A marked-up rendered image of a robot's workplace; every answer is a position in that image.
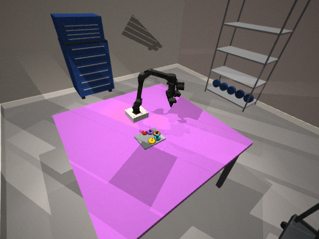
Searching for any purple gear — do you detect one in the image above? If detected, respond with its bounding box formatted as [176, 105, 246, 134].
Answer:
[146, 128, 153, 135]

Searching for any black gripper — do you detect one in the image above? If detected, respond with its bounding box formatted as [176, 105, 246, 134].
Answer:
[165, 89, 176, 107]

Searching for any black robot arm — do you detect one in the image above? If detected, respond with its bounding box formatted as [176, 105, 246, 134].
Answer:
[132, 69, 184, 115]

